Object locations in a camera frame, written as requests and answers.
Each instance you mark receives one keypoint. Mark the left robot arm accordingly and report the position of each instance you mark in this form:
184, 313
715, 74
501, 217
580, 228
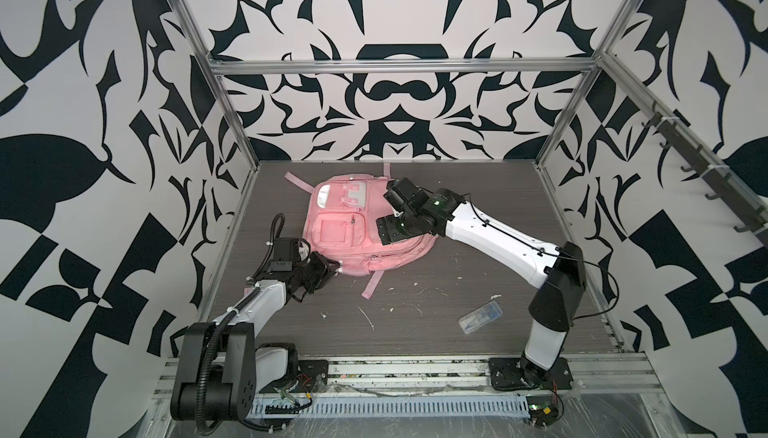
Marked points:
221, 369

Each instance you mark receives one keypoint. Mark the pink student backpack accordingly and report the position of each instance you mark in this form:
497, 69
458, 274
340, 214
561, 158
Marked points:
341, 225

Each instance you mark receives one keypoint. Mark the grey hook rack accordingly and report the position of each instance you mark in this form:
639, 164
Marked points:
701, 162

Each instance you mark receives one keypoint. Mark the aluminium front rail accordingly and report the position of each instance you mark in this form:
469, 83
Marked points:
443, 375

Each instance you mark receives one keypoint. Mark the aluminium frame crossbar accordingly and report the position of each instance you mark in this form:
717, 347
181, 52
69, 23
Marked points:
404, 66

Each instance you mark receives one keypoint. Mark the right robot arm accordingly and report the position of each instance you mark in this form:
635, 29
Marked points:
557, 272

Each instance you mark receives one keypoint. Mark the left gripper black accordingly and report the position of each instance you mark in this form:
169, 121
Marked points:
324, 269

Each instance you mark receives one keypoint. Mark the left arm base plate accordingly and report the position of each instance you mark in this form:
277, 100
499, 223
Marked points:
306, 375

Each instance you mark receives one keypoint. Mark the clear plastic ruler box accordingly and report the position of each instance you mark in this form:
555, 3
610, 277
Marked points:
480, 317

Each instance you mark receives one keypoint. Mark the white vented cable duct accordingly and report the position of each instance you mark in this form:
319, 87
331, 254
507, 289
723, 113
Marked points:
515, 407

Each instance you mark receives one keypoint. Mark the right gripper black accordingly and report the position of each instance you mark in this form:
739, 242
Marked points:
387, 224

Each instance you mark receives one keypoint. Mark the small green circuit board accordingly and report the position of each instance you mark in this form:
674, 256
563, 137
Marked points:
544, 412

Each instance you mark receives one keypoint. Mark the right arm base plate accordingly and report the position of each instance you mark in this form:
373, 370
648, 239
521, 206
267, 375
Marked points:
509, 374

